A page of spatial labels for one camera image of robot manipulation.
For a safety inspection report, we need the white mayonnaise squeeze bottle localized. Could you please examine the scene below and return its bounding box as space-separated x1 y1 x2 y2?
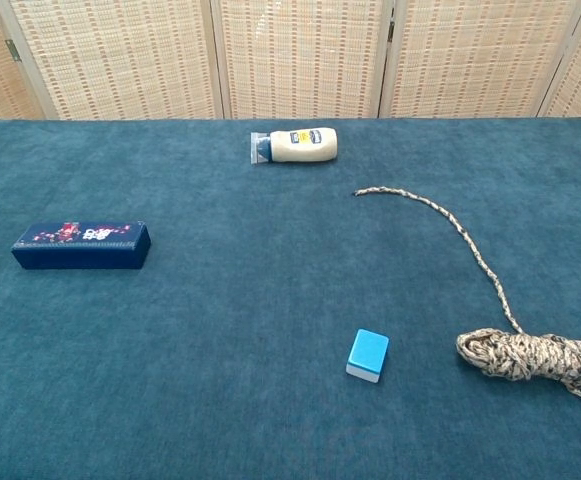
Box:
249 127 339 165

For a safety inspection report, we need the beige speckled braided rope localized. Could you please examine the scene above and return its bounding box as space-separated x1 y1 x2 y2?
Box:
353 186 581 404

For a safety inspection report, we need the blue and white block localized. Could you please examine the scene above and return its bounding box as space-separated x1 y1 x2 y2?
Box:
345 328 391 385

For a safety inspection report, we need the blue glasses case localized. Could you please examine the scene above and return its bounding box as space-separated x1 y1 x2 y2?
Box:
10 219 152 272

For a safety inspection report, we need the woven bamboo folding screen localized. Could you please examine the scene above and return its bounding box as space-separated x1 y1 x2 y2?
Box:
0 0 581 127

